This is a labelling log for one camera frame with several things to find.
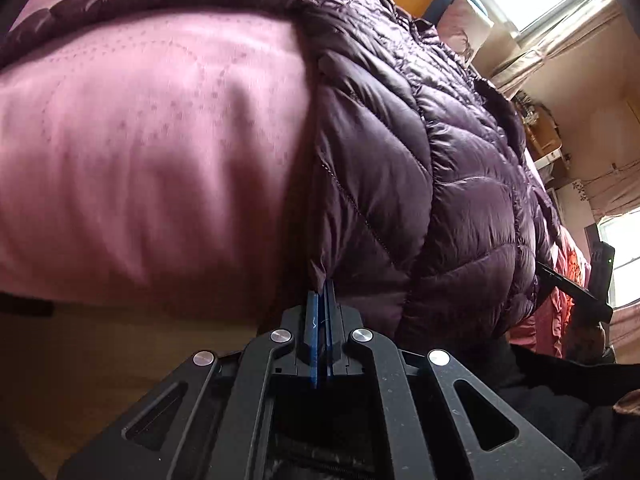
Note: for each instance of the beige bed base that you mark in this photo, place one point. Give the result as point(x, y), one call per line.
point(100, 385)

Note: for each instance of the small window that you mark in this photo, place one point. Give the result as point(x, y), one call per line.
point(622, 260)

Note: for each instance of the deer print pillow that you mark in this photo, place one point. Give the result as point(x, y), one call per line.
point(462, 25)

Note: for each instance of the small beige curtain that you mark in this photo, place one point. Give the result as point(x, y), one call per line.
point(612, 195)

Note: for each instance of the pink bed sheet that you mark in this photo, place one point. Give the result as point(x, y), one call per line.
point(150, 160)

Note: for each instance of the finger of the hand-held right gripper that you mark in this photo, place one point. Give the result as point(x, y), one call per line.
point(562, 282)

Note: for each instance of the purple down jacket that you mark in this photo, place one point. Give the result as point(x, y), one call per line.
point(400, 160)

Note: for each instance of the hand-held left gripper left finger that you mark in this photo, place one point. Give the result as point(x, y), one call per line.
point(310, 330)

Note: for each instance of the beige patterned curtain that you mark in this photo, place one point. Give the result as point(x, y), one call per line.
point(550, 50)

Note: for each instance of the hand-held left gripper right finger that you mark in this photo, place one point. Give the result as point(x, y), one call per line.
point(328, 325)

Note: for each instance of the cluttered wooden desk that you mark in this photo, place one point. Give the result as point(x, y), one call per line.
point(542, 135)

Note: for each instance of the coral ruffled cloth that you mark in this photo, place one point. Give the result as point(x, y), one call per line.
point(567, 280)

